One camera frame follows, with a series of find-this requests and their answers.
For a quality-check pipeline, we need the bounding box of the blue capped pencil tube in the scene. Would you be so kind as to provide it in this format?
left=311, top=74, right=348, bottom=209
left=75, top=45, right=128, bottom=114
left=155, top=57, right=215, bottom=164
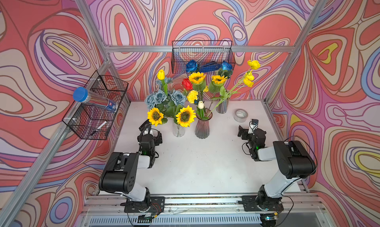
left=73, top=87, right=117, bottom=112

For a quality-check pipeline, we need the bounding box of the blue object in basket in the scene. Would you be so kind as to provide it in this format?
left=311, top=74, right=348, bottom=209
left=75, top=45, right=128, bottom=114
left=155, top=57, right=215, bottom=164
left=197, top=61, right=221, bottom=73

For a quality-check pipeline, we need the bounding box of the right blue rose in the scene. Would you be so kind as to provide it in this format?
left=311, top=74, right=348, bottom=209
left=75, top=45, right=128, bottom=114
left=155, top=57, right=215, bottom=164
left=218, top=61, right=233, bottom=78

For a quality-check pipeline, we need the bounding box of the ribbed pink grey vase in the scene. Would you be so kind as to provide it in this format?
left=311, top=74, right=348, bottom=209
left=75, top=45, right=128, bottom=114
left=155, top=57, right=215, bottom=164
left=195, top=108, right=213, bottom=139

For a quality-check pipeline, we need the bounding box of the yellow carnation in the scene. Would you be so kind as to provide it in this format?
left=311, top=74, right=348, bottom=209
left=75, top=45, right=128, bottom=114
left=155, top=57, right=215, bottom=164
left=187, top=90, right=199, bottom=104

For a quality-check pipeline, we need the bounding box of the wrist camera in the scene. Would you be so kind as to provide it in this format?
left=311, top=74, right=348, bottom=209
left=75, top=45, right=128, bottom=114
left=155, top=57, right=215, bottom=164
left=249, top=119, right=259, bottom=134
left=142, top=127, right=154, bottom=136

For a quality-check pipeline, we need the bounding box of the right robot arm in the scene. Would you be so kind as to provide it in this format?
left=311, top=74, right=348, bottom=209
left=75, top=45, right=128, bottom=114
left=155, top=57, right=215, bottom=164
left=238, top=126, right=317, bottom=213

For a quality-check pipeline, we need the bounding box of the white tulip bud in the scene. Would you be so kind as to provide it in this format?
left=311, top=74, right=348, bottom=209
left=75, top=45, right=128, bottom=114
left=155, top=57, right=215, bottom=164
left=198, top=100, right=204, bottom=119

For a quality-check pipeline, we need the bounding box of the left black wire basket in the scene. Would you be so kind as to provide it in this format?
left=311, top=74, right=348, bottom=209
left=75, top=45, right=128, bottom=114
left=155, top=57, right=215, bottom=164
left=62, top=72, right=129, bottom=140

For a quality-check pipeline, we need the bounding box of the white marker pen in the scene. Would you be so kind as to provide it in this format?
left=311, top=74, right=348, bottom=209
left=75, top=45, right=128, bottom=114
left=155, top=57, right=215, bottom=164
left=90, top=121, right=107, bottom=136

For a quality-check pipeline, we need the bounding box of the yellow sunflower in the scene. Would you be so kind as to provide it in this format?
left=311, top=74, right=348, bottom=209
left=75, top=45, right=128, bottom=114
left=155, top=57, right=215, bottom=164
left=175, top=105, right=196, bottom=128
left=147, top=107, right=164, bottom=127

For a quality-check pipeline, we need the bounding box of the yellow rose spray stem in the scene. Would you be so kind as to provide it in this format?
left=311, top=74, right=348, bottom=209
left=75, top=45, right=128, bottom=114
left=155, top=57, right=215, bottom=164
left=211, top=60, right=261, bottom=112

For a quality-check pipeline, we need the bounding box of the back black wire basket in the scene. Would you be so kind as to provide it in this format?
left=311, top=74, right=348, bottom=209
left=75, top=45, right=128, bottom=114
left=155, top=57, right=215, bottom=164
left=171, top=39, right=236, bottom=75

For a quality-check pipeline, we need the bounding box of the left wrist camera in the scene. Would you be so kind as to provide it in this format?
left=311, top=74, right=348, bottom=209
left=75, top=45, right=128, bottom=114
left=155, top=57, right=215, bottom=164
left=142, top=127, right=154, bottom=136

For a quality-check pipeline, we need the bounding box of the grey blue rose bunch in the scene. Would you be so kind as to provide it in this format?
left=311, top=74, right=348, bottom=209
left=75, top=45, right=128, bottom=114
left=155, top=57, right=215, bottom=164
left=144, top=78, right=187, bottom=118

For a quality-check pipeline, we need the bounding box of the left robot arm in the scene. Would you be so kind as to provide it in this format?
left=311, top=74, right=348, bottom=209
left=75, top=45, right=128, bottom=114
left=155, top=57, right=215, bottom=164
left=99, top=120, right=165, bottom=215

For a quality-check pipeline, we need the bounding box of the yellow tulip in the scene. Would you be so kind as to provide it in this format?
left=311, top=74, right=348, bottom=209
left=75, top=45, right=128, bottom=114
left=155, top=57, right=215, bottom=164
left=157, top=69, right=168, bottom=95

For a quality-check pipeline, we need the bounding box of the left blue rose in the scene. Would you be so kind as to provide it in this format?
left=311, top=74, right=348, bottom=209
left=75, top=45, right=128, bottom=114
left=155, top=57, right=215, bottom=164
left=186, top=60, right=198, bottom=73

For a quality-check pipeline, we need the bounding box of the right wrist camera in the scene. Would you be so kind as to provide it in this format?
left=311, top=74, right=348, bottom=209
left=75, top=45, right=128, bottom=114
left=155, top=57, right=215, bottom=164
left=249, top=119, right=259, bottom=134

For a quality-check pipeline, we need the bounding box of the grey tape roll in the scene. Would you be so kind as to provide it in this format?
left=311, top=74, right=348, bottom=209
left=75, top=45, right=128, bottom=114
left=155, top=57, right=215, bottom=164
left=233, top=109, right=248, bottom=123

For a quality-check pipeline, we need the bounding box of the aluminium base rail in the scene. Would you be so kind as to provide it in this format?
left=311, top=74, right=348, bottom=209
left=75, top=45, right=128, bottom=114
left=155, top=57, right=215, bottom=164
left=78, top=192, right=333, bottom=227

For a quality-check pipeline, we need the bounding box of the black wire basket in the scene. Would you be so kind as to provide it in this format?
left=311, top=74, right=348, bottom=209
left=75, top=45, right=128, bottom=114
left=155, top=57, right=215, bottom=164
left=62, top=72, right=129, bottom=140
left=171, top=39, right=236, bottom=75

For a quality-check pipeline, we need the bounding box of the red rose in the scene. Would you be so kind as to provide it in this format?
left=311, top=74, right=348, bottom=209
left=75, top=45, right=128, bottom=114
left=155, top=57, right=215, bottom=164
left=182, top=78, right=193, bottom=91

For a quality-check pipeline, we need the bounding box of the clear textured glass vase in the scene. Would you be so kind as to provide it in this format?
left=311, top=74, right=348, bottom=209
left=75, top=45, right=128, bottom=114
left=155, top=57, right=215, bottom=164
left=173, top=118, right=186, bottom=138

